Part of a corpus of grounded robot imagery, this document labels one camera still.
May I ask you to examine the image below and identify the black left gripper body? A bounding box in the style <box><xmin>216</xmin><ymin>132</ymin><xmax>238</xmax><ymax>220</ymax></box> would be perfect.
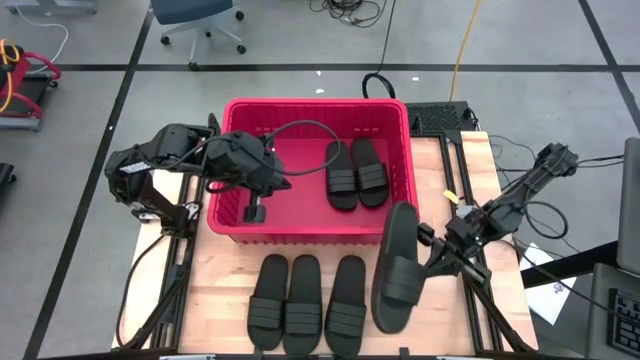
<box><xmin>205</xmin><ymin>130</ymin><xmax>284</xmax><ymax>196</ymax></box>

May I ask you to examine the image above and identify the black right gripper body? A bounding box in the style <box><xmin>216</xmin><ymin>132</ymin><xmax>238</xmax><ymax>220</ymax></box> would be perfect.
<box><xmin>444</xmin><ymin>214</ymin><xmax>494</xmax><ymax>251</ymax></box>

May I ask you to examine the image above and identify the black rubber slide sandal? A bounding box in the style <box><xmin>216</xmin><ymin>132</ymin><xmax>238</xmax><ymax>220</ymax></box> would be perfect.
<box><xmin>323</xmin><ymin>254</ymin><xmax>369</xmax><ymax>360</ymax></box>
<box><xmin>349</xmin><ymin>137</ymin><xmax>391</xmax><ymax>210</ymax></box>
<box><xmin>246</xmin><ymin>253</ymin><xmax>290</xmax><ymax>352</ymax></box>
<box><xmin>370</xmin><ymin>201</ymin><xmax>427</xmax><ymax>335</ymax></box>
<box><xmin>324</xmin><ymin>139</ymin><xmax>360</xmax><ymax>212</ymax></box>
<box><xmin>282</xmin><ymin>253</ymin><xmax>324</xmax><ymax>359</ymax></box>

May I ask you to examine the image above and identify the red plastic bin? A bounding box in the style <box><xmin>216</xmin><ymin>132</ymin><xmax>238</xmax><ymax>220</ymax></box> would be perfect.
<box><xmin>206</xmin><ymin>97</ymin><xmax>420</xmax><ymax>247</ymax></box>

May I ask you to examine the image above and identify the white paper sheet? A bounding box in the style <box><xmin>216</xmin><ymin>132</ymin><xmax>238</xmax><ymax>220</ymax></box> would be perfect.
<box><xmin>518</xmin><ymin>242</ymin><xmax>577</xmax><ymax>327</ymax></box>

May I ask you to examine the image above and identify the black perforated box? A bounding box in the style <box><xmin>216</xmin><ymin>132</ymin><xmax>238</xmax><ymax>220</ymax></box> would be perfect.
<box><xmin>405</xmin><ymin>100</ymin><xmax>475</xmax><ymax>136</ymax></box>

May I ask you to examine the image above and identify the grey cabinet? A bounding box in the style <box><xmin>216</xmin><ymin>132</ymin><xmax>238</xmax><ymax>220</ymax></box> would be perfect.
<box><xmin>584</xmin><ymin>262</ymin><xmax>640</xmax><ymax>360</ymax></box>

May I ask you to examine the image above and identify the blue office chair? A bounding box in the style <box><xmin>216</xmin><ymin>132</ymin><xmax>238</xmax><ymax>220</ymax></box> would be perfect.
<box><xmin>149</xmin><ymin>0</ymin><xmax>249</xmax><ymax>70</ymax></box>

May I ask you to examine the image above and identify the grey desk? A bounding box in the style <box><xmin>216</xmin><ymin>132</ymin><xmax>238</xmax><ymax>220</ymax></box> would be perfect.
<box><xmin>616</xmin><ymin>136</ymin><xmax>640</xmax><ymax>275</ymax></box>

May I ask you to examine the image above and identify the black rack with white labels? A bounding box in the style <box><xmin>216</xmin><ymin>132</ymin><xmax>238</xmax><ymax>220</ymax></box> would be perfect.
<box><xmin>606</xmin><ymin>287</ymin><xmax>640</xmax><ymax>358</ymax></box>

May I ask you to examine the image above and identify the red cart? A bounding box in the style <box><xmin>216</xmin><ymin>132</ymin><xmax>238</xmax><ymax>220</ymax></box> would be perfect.
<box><xmin>0</xmin><ymin>38</ymin><xmax>64</xmax><ymax>133</ymax></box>

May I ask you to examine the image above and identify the black caster base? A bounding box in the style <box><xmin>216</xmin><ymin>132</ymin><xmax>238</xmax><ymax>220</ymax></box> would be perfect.
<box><xmin>0</xmin><ymin>162</ymin><xmax>18</xmax><ymax>195</ymax></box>

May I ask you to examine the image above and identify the black looped cable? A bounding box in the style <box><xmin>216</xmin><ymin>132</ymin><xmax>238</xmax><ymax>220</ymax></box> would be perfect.
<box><xmin>361</xmin><ymin>0</ymin><xmax>397</xmax><ymax>100</ymax></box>

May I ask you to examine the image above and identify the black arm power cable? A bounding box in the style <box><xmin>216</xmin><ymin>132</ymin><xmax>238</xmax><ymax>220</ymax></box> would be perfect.
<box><xmin>114</xmin><ymin>232</ymin><xmax>169</xmax><ymax>350</ymax></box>

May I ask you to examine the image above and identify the yellow floor cable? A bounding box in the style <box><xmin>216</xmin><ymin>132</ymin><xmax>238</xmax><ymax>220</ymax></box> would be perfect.
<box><xmin>448</xmin><ymin>0</ymin><xmax>483</xmax><ymax>102</ymax></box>

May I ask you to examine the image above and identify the black cable bundle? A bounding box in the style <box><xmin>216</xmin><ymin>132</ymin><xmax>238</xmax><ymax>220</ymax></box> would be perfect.
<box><xmin>307</xmin><ymin>0</ymin><xmax>390</xmax><ymax>30</ymax></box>

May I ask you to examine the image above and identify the white cable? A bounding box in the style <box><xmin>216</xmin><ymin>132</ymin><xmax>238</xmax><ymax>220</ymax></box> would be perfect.
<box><xmin>13</xmin><ymin>7</ymin><xmax>70</xmax><ymax>76</ymax></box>

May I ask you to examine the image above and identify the grey base plate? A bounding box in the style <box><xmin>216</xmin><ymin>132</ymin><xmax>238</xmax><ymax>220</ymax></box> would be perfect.
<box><xmin>2</xmin><ymin>0</ymin><xmax>100</xmax><ymax>16</ymax></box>

